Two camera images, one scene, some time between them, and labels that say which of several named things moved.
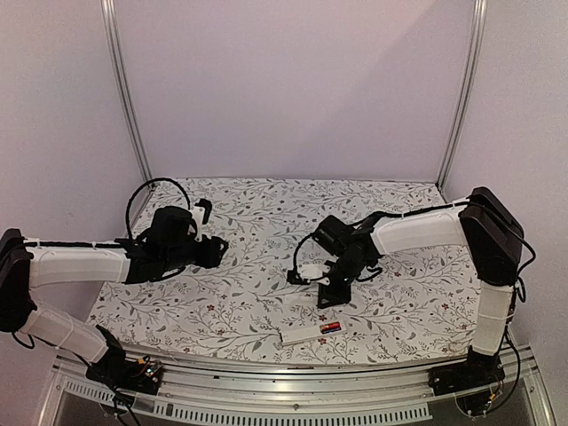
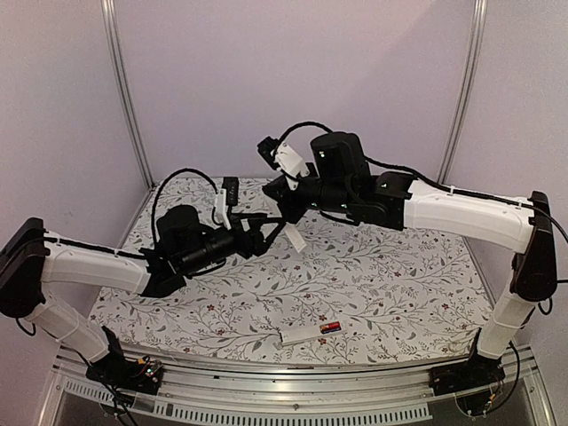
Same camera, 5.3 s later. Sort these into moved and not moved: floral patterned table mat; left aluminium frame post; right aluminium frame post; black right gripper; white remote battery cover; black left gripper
Moved: black right gripper; black left gripper; white remote battery cover
Not moved: left aluminium frame post; right aluminium frame post; floral patterned table mat
